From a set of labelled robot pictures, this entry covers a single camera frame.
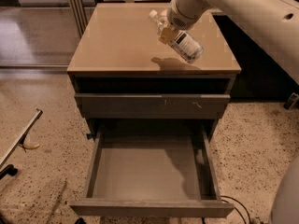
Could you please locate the black floor cable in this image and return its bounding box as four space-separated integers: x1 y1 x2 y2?
201 195 252 224

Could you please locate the small dark floor device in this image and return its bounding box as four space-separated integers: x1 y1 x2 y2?
283 92 299 110

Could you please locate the clear plastic bottle white cap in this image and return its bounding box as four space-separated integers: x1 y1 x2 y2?
149 9 204 63

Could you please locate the metal bar on left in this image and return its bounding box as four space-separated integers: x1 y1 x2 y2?
0 108 43 168

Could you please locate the grey drawer cabinet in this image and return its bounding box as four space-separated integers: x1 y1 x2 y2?
67 3 241 133

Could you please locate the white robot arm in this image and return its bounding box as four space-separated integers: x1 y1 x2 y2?
158 0 299 84

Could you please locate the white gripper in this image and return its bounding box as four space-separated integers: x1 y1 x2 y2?
158 0 203 44

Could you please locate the banana on floor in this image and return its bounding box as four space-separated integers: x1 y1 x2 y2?
18 143 40 150

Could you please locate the black chair caster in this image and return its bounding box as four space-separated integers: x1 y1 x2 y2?
0 164 18 180

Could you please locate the metal window frame rail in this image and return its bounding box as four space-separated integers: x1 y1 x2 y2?
68 0 88 36

